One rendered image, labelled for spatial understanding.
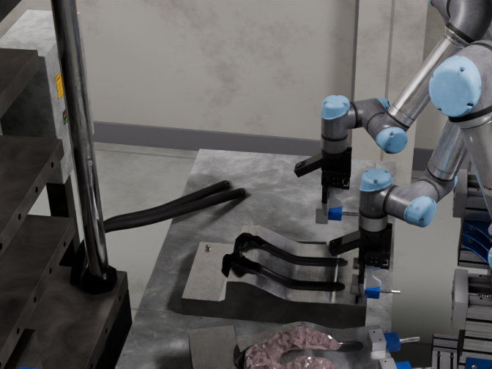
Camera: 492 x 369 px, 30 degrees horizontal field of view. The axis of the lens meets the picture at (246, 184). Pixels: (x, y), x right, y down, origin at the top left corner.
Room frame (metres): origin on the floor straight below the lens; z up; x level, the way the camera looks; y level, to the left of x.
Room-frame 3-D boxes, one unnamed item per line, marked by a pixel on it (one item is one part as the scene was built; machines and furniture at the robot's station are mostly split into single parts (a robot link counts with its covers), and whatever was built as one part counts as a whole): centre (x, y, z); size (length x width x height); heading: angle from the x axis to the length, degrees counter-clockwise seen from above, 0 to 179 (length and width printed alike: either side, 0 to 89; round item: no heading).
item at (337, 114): (2.21, -0.25, 1.25); 0.09 x 0.08 x 0.11; 106
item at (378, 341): (1.74, -0.37, 0.86); 0.13 x 0.05 x 0.05; 98
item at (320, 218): (2.21, -0.27, 0.93); 0.13 x 0.05 x 0.05; 81
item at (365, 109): (2.22, -0.35, 1.25); 0.11 x 0.11 x 0.08; 16
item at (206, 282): (2.01, -0.09, 0.87); 0.50 x 0.26 x 0.14; 81
